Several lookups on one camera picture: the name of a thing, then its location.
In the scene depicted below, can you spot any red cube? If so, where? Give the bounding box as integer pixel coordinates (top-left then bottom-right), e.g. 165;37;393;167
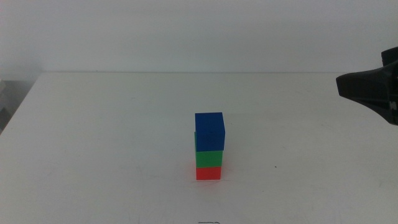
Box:
195;166;222;181

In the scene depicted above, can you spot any blue cube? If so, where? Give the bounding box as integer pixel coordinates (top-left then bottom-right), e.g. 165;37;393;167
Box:
194;112;226;152

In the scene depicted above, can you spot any green cube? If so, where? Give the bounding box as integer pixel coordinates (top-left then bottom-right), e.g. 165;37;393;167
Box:
194;131;224;169

